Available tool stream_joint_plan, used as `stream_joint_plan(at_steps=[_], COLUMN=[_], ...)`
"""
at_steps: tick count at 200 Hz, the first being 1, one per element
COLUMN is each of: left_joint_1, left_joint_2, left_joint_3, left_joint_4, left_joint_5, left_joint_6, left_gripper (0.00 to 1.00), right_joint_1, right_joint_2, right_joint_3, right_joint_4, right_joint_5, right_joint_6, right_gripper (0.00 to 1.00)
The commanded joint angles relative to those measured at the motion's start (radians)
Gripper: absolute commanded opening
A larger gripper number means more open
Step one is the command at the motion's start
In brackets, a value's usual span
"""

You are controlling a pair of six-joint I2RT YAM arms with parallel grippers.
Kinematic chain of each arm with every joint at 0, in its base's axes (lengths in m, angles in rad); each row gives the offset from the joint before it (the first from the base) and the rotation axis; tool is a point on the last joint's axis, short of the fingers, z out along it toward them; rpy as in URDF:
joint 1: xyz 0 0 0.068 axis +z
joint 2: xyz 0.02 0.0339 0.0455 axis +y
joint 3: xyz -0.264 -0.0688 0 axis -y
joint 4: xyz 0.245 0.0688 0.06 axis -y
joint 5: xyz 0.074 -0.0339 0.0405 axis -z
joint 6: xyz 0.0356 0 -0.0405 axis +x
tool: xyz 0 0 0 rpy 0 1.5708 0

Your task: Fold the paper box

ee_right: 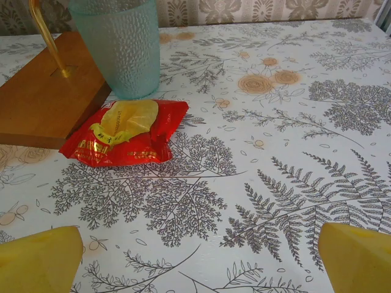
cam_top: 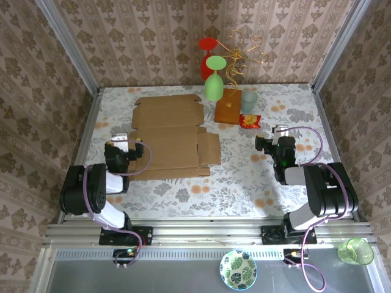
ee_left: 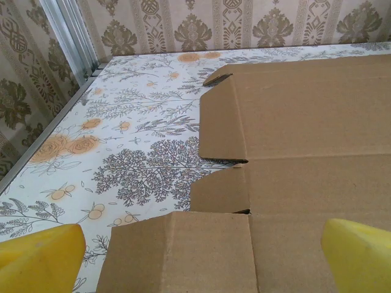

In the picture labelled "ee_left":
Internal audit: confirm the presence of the brown cardboard paper box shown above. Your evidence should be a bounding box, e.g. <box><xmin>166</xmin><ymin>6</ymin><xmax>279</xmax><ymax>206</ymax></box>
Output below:
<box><xmin>96</xmin><ymin>53</ymin><xmax>391</xmax><ymax>293</ymax></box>

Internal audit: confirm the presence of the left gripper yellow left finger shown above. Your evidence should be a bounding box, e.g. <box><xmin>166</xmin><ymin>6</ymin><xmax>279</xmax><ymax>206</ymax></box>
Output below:
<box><xmin>0</xmin><ymin>223</ymin><xmax>86</xmax><ymax>293</ymax></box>

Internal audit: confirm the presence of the aluminium table side rail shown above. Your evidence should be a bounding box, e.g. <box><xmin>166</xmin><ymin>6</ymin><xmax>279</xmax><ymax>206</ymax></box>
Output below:
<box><xmin>0</xmin><ymin>62</ymin><xmax>108</xmax><ymax>195</ymax></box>

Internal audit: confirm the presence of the aluminium frame post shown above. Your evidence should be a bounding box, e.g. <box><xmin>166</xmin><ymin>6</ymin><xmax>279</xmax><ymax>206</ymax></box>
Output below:
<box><xmin>39</xmin><ymin>0</ymin><xmax>103</xmax><ymax>88</ymax></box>

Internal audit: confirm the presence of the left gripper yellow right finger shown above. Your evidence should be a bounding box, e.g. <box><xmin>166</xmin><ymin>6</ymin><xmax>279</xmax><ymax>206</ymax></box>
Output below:
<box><xmin>321</xmin><ymin>217</ymin><xmax>391</xmax><ymax>293</ymax></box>

